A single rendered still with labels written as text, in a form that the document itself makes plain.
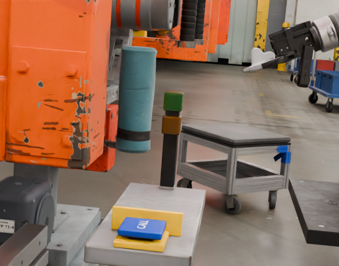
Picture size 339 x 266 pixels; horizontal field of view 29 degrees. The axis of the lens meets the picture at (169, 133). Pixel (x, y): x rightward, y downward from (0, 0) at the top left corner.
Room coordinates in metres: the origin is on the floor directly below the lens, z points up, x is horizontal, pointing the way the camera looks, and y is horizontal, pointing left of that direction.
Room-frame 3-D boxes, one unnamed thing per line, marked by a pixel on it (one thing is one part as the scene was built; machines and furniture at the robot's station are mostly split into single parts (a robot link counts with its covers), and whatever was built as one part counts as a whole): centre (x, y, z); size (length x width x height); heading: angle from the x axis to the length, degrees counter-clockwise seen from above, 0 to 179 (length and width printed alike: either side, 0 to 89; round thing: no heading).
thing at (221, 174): (3.00, -0.31, 0.17); 0.43 x 0.36 x 0.34; 35
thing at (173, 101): (1.38, 0.00, 0.64); 0.04 x 0.04 x 0.04; 84
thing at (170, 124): (1.38, 0.00, 0.59); 0.04 x 0.04 x 0.04; 84
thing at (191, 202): (1.18, 0.01, 0.44); 0.43 x 0.17 x 0.03; 174
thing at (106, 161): (1.76, 0.23, 0.48); 0.16 x 0.12 x 0.17; 84
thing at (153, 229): (1.02, 0.03, 0.47); 0.07 x 0.07 x 0.02; 84
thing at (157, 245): (1.02, 0.03, 0.46); 0.08 x 0.08 x 0.01; 84
